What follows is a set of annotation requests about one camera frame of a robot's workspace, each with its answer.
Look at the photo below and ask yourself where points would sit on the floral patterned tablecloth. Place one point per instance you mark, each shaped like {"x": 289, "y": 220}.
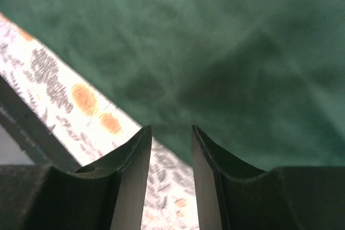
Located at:
{"x": 89, "y": 125}

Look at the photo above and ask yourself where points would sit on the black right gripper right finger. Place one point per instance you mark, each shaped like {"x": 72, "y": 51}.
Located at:
{"x": 232, "y": 194}

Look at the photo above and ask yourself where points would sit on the dark green cloth napkin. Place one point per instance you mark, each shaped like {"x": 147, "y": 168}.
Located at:
{"x": 264, "y": 78}

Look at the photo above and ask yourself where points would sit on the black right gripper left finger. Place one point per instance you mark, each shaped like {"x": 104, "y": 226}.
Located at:
{"x": 106, "y": 194}

